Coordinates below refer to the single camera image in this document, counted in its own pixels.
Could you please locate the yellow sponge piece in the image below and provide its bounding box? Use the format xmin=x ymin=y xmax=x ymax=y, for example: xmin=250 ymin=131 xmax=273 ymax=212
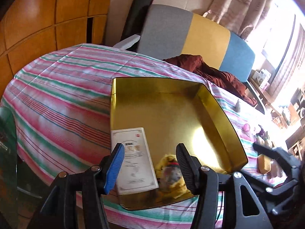
xmin=257 ymin=154 xmax=271 ymax=175

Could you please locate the cream incense box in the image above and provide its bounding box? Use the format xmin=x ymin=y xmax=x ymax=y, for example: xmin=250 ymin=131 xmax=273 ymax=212
xmin=111 ymin=127 xmax=159 ymax=195

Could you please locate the yellow plush toy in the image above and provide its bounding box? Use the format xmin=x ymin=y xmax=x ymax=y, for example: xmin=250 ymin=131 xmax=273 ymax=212
xmin=155 ymin=155 xmax=189 ymax=199

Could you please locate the white plastic bag ball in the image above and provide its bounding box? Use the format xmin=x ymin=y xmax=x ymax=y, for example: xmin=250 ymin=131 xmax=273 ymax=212
xmin=234 ymin=99 xmax=241 ymax=113

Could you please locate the wooden desk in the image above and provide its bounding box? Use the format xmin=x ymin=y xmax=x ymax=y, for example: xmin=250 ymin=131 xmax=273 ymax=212
xmin=247 ymin=76 xmax=305 ymax=129

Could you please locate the white carton box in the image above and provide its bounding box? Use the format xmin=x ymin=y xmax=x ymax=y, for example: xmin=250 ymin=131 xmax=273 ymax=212
xmin=252 ymin=69 xmax=271 ymax=88

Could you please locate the rust red jacket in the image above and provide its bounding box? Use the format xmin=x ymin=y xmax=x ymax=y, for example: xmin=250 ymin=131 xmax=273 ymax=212
xmin=163 ymin=54 xmax=257 ymax=106

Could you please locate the right patterned curtain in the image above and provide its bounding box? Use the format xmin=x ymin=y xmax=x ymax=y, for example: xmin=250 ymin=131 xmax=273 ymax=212
xmin=267 ymin=24 xmax=304 ymax=101

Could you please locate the patterned curtain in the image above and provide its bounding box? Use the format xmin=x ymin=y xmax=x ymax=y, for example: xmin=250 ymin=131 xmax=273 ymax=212
xmin=267 ymin=24 xmax=304 ymax=101
xmin=203 ymin=0 xmax=272 ymax=40

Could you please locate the grey yellow blue armchair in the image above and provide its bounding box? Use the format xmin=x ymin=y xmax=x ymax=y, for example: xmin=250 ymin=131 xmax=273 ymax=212
xmin=113 ymin=4 xmax=266 ymax=115

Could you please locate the left patterned curtain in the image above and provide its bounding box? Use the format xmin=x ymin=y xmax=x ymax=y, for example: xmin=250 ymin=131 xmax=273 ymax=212
xmin=203 ymin=0 xmax=272 ymax=40

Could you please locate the black rolled mat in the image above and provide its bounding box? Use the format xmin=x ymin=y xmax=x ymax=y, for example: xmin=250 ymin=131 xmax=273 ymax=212
xmin=120 ymin=0 xmax=153 ymax=40

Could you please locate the wooden wardrobe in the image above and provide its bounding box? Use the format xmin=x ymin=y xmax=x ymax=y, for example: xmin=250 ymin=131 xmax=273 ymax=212
xmin=1 ymin=0 xmax=110 ymax=93

